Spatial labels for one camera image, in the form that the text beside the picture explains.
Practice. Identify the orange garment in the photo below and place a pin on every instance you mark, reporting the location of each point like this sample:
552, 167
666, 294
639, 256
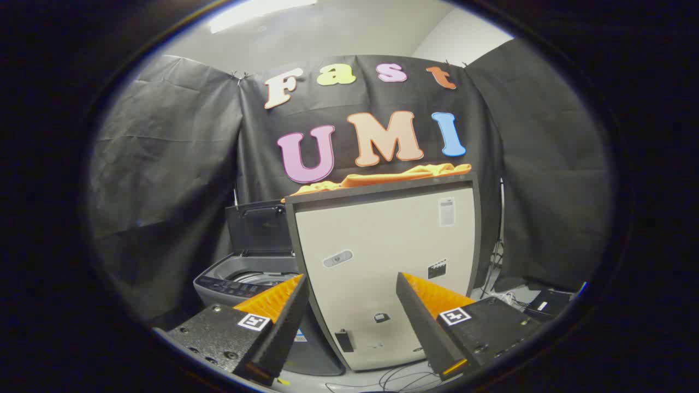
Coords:
382, 177

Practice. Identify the beige cabinet with dark top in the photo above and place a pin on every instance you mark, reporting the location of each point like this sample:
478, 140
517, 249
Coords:
382, 234

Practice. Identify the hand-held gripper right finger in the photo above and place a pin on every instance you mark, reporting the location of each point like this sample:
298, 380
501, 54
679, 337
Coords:
423, 327

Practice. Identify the small black box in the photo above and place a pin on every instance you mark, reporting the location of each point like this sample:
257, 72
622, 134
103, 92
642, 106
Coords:
549, 303

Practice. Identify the white backdrop stand pole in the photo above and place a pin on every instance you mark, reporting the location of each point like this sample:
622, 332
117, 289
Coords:
502, 207

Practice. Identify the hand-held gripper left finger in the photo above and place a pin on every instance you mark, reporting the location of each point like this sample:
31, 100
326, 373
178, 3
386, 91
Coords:
284, 333

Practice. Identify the black backdrop cloth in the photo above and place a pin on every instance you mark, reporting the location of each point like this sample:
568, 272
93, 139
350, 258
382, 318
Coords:
180, 164

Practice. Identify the grey washing machine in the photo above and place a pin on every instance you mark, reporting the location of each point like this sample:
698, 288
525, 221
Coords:
235, 281

